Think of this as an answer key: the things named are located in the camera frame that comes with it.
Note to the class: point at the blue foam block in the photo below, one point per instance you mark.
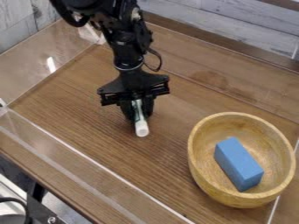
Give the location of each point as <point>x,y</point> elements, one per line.
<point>235,161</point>

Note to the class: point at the brown wooden bowl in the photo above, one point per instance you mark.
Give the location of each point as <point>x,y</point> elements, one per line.
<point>269,147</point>

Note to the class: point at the green Expo marker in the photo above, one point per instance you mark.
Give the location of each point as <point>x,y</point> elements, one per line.
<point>141,122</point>

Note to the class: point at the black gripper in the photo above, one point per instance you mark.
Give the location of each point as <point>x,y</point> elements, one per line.
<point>134,84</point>

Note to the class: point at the black metal table leg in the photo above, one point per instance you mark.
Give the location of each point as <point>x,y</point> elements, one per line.
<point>38,192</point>

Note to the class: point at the clear acrylic corner bracket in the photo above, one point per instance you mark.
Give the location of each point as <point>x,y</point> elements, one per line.
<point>91,35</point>

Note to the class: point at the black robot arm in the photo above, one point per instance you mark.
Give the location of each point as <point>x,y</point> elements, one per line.
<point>119,19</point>

